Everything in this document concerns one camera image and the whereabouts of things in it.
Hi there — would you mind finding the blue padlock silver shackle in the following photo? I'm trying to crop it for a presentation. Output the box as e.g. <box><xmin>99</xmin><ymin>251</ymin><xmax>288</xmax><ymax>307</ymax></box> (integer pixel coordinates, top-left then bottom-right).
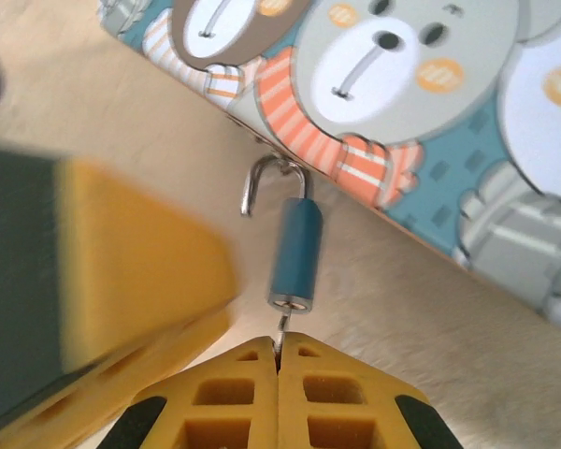
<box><xmin>239</xmin><ymin>153</ymin><xmax>324</xmax><ymax>313</ymax></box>

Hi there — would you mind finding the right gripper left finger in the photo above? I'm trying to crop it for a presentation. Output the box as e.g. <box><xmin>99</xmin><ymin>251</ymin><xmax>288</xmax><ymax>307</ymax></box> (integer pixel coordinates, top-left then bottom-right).
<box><xmin>96</xmin><ymin>334</ymin><xmax>281</xmax><ymax>449</ymax></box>

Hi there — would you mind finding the bear print gift box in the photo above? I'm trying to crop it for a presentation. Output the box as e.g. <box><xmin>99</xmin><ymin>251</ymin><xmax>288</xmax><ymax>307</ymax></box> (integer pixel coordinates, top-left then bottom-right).
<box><xmin>95</xmin><ymin>0</ymin><xmax>561</xmax><ymax>336</ymax></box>

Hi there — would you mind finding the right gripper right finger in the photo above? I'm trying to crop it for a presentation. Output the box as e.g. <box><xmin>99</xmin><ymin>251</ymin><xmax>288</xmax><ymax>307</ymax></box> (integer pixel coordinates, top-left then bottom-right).
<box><xmin>278</xmin><ymin>330</ymin><xmax>465</xmax><ymax>449</ymax></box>

